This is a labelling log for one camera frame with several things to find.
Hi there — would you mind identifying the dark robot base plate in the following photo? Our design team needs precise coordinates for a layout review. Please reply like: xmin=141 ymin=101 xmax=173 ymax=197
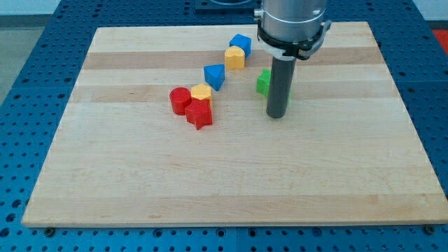
xmin=193 ymin=0 xmax=262 ymax=13

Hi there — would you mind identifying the green star block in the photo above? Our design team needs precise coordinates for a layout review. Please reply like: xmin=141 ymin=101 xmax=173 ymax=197
xmin=256 ymin=69 xmax=271 ymax=106

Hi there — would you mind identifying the blue triangle block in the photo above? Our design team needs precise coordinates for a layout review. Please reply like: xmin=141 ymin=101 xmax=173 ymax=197
xmin=204 ymin=64 xmax=225 ymax=91

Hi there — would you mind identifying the red star block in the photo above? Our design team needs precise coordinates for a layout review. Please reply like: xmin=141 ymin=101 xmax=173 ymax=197
xmin=185 ymin=99 xmax=213 ymax=130

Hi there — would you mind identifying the yellow heart block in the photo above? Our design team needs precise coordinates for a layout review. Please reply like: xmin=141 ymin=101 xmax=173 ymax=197
xmin=225 ymin=45 xmax=245 ymax=70

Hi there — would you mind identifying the yellow hexagon block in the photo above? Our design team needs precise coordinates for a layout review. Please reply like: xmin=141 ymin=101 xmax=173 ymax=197
xmin=190 ymin=83 xmax=213 ymax=109

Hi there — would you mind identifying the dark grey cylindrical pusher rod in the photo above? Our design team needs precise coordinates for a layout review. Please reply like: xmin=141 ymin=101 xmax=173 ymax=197
xmin=266 ymin=57 xmax=296 ymax=118

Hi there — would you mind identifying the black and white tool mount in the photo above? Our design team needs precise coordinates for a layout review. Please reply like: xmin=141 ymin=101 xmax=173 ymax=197
xmin=257 ymin=20 xmax=332 ymax=61

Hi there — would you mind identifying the blue cube block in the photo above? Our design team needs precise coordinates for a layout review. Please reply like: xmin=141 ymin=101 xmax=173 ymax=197
xmin=229 ymin=34 xmax=252 ymax=58

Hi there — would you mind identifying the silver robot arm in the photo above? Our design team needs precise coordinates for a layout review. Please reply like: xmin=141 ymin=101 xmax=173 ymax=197
xmin=254 ymin=0 xmax=331 ymax=118

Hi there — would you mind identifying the wooden board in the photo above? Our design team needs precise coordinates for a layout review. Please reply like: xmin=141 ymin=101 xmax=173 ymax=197
xmin=22 ymin=22 xmax=447 ymax=228

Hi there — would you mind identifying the red cylinder block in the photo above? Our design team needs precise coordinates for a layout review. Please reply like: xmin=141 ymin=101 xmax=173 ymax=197
xmin=169 ymin=87 xmax=192 ymax=116

